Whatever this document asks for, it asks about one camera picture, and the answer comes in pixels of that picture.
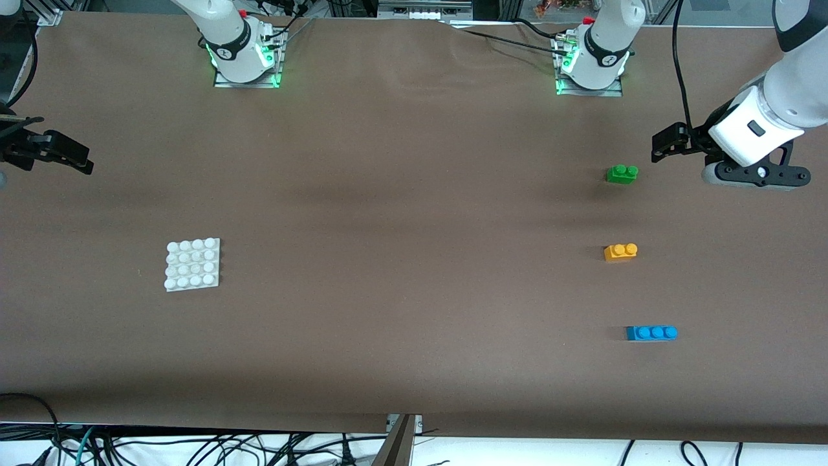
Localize white studded base plate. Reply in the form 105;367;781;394
165;238;221;293

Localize blue three-stud block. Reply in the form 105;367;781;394
626;325;679;342

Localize orange background clutter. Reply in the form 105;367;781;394
534;0;584;17

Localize brown table cover sheet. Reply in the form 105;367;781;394
0;12;828;447

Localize grey background device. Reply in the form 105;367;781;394
378;0;474;21

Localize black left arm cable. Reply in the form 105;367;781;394
671;0;697;133

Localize aluminium frame profile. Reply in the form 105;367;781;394
23;0;63;27

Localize short thick black cable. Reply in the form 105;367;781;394
513;18;562;38

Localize long thin black cable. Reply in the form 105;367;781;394
452;26;571;58

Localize thick black looped cable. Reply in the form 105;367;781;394
0;392;63;466

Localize teal cable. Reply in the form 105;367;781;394
65;426;95;466

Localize tangled black floor cables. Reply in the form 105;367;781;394
91;432;389;466

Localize grey table support post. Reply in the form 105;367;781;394
372;414;423;466

